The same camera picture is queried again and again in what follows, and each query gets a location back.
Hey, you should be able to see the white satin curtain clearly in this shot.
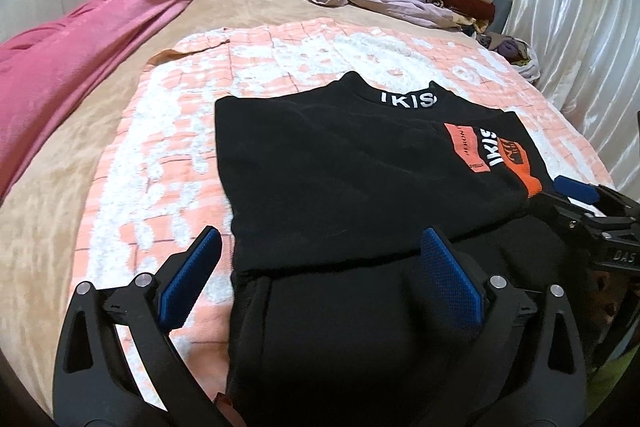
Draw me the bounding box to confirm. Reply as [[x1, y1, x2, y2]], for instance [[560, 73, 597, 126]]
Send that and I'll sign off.
[[492, 0, 640, 192]]

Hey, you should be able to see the bag with clothes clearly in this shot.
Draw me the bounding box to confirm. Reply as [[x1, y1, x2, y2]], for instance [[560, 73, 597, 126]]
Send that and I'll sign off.
[[477, 32, 541, 82]]

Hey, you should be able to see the peach and white plaid blanket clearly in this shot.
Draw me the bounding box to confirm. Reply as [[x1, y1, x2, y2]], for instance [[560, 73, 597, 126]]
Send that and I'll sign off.
[[75, 19, 621, 408]]

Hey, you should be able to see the pink quilt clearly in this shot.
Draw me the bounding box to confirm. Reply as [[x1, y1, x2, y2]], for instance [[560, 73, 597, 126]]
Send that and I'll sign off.
[[0, 0, 228, 202]]

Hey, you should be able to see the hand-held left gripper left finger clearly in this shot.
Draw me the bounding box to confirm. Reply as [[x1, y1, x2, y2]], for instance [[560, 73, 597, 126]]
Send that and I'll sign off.
[[51, 227, 236, 427]]

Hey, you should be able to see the black sweater with orange cuffs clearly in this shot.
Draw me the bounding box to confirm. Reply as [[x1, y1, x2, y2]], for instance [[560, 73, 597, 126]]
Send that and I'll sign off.
[[214, 71, 596, 427]]

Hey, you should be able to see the person's left hand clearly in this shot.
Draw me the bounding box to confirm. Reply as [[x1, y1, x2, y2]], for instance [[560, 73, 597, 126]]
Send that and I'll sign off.
[[215, 399, 247, 426]]

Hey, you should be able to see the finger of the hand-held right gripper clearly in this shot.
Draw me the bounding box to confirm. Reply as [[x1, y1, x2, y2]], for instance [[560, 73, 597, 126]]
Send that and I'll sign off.
[[552, 175, 640, 220], [529, 191, 638, 240]]

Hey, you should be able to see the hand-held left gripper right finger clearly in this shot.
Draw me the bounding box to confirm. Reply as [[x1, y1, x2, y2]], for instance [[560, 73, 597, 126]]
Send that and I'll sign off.
[[421, 227, 586, 427]]

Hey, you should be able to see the beige fleece blanket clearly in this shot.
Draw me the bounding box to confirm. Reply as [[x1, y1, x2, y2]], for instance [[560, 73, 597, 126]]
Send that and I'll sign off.
[[0, 0, 481, 408]]

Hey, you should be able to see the person's right hand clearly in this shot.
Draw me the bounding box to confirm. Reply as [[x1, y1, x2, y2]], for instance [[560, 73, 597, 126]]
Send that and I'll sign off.
[[590, 273, 622, 325]]

